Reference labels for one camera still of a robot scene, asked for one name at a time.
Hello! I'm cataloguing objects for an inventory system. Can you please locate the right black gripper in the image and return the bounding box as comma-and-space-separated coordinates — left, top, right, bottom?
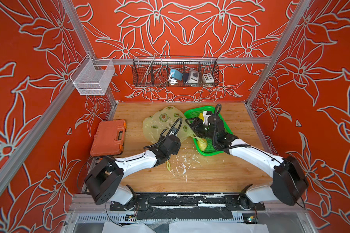
185, 117, 218, 143

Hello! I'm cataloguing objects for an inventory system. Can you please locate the yellow-green printed plastic bag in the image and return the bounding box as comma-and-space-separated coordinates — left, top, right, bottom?
143, 106, 197, 143

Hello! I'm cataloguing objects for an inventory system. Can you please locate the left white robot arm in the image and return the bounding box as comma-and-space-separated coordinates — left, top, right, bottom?
85, 129, 181, 208

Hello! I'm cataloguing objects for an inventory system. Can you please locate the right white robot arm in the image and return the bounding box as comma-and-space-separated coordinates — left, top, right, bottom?
186, 111, 309, 210

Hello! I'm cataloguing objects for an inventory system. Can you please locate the green perforated plastic basket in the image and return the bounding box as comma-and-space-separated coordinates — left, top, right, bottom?
184, 104, 238, 156

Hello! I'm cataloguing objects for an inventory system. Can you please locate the white button box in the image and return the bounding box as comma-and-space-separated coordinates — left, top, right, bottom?
202, 73, 214, 86

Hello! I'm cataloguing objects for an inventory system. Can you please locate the white round-dial device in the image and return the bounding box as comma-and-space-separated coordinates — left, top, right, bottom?
183, 70, 199, 85

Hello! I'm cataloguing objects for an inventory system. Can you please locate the blue and white device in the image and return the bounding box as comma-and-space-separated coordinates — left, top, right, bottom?
168, 69, 183, 85

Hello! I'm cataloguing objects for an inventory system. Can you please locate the orange plastic tool case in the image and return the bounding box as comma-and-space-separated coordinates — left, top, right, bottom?
90, 119, 127, 157

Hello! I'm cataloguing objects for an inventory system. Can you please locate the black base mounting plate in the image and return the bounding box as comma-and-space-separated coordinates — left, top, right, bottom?
108, 193, 265, 223

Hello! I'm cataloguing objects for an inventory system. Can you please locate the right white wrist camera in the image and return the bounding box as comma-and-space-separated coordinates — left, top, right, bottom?
201, 111, 213, 126

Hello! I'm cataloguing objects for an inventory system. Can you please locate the left black corrugated cable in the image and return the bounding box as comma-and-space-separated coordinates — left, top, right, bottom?
143, 117, 183, 150

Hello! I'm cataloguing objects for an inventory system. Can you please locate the black corrugated cable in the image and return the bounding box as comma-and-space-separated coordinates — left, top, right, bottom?
143, 117, 183, 150
211, 103, 251, 152

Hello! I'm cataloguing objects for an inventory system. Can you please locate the right black corrugated cable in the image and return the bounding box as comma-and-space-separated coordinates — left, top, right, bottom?
211, 103, 251, 152

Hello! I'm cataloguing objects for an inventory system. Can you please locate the black wire wall basket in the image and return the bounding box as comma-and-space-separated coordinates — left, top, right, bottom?
132, 55, 220, 87

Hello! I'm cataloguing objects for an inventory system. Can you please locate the clear acrylic wall box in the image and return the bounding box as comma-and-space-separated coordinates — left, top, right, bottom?
71, 59, 115, 96

